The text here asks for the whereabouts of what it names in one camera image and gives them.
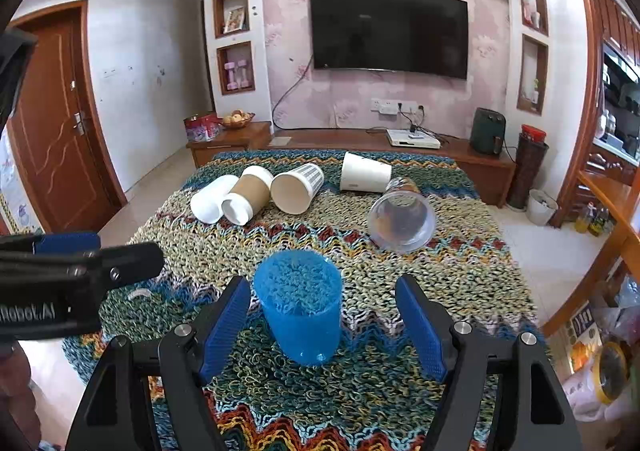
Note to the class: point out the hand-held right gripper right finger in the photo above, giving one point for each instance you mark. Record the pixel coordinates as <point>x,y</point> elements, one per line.
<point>422,331</point>

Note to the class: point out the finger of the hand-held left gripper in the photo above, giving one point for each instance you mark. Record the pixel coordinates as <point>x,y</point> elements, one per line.
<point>130,261</point>
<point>67,242</point>

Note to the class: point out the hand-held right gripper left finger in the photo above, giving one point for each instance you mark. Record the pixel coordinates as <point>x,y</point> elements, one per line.
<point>225,331</point>

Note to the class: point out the blue translucent plastic cup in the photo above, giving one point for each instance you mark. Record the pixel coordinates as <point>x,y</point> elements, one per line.
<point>300,311</point>

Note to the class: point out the white foam cup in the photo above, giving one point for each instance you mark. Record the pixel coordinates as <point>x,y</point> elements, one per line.
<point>210,203</point>

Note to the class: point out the clear plastic cup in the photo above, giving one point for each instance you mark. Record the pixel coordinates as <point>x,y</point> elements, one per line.
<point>400,223</point>

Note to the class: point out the white cup with brown sleeve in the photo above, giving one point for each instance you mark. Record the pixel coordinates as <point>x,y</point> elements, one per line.
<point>250,191</point>

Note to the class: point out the white cup with grey print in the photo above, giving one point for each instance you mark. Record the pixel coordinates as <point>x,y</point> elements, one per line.
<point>295,191</point>

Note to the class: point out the plain white paper cup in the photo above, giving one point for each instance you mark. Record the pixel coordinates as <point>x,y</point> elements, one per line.
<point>365,173</point>

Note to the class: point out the brown wooden door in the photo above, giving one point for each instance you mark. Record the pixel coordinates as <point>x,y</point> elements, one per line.
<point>50,131</point>

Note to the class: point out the colourful knitted table cloth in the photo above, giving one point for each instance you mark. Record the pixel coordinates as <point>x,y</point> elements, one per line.
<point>325,241</point>

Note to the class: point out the red printed tin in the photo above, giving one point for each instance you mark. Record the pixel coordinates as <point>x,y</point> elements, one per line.
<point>201,127</point>

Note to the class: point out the cardboard box with print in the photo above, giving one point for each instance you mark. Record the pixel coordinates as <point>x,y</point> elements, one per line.
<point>582,338</point>

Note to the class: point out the white waste bin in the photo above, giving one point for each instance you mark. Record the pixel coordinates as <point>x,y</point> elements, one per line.
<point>541,208</point>

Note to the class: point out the white plastic bag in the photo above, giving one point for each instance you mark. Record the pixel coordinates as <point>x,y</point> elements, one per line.
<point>582,391</point>

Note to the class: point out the wooden fruit bowl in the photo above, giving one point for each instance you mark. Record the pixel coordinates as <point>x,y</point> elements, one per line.
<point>236,120</point>

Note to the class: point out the black object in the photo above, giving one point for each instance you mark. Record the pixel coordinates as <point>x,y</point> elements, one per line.
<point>15,66</point>

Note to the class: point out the dark woven basket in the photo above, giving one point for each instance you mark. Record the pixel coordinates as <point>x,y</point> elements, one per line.
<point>527,171</point>

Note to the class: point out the yellow tape roll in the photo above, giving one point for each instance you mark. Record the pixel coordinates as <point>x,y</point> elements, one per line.
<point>610,371</point>

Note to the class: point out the white set-top box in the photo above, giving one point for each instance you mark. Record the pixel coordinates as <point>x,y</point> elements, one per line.
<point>412,138</point>

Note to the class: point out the yellow drink bottles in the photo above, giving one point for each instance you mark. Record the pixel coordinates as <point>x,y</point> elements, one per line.
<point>592,221</point>

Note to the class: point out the dark green air fryer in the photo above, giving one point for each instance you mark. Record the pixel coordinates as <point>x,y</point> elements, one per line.
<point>487,131</point>

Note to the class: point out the wooden television cabinet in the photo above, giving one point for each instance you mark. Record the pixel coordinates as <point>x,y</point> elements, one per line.
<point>330,138</point>

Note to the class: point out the pink dumbbells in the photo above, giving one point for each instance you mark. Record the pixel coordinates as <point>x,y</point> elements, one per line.
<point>237,76</point>

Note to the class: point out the wooden side table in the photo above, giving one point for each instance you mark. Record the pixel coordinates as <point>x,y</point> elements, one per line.
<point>607,201</point>

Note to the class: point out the red lidded container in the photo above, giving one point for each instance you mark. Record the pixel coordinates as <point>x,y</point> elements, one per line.
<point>534,133</point>

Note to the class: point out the framed photo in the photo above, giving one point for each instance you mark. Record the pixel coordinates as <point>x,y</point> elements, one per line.
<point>234,19</point>

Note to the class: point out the black flat television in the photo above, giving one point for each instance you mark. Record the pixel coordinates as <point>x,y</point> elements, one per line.
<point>390,31</point>

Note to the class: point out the wooden display cabinet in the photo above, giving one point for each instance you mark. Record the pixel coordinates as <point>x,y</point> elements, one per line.
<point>595,56</point>

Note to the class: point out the wall poster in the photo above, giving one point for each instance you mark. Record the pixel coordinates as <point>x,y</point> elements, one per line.
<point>17,191</point>

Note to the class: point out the white wall socket strip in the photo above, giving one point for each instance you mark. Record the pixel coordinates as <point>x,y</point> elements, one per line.
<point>394,106</point>

